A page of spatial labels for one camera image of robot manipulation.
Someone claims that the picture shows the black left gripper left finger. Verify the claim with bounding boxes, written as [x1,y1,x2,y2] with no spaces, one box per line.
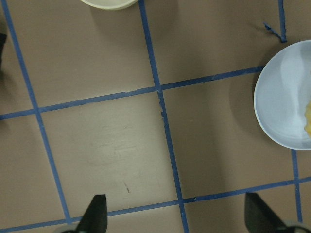
[74,194,108,233]

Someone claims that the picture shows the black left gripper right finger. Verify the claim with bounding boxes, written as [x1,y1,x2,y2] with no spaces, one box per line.
[244,193,294,233]

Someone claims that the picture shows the sliced bread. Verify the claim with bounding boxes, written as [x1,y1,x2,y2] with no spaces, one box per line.
[304,102,311,137]

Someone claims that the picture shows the blue plate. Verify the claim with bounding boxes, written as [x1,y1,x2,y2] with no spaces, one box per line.
[253,40,311,150]

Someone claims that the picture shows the black plate rack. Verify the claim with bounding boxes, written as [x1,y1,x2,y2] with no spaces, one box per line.
[0,33,7,77]

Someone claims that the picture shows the white bowl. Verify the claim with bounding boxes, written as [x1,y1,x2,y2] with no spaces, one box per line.
[81,0,138,10]

